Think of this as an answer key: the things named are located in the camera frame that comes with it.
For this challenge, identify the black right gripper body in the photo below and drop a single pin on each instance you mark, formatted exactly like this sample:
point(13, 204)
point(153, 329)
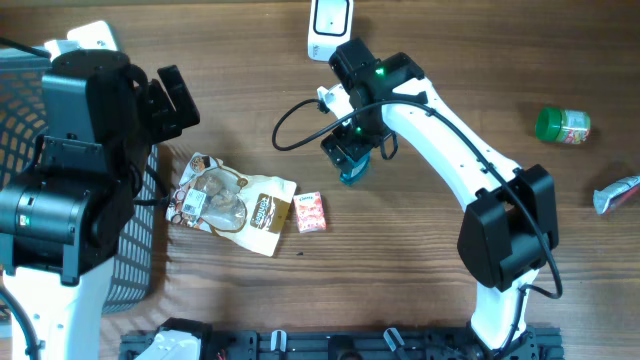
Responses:
point(357, 138)

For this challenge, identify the silver foil packet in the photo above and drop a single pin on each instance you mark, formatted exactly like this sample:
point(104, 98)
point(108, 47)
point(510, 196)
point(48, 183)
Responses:
point(614, 195)

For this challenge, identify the blue mouthwash bottle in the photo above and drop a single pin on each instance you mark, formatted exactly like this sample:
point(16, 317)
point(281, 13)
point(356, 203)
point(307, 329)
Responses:
point(354, 170)

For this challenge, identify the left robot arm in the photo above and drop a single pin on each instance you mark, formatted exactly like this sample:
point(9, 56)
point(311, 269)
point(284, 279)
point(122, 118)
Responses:
point(52, 322)

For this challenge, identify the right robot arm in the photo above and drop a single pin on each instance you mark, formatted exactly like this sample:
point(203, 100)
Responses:
point(510, 225)

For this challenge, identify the green lid jar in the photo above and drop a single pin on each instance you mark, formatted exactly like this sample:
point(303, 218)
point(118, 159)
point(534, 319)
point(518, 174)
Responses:
point(563, 126)

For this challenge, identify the white barcode scanner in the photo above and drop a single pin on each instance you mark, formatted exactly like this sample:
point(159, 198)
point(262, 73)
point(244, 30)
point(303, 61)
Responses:
point(330, 24)

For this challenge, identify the grey plastic basket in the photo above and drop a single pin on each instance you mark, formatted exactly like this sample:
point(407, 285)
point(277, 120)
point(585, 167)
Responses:
point(77, 215)

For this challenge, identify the brown white snack bag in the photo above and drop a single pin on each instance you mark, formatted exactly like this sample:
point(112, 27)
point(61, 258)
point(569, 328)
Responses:
point(249, 210)

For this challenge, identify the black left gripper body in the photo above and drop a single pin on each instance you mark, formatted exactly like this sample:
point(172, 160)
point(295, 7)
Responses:
point(160, 121)

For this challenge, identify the red tissue pack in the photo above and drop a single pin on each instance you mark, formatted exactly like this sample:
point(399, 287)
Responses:
point(309, 211)

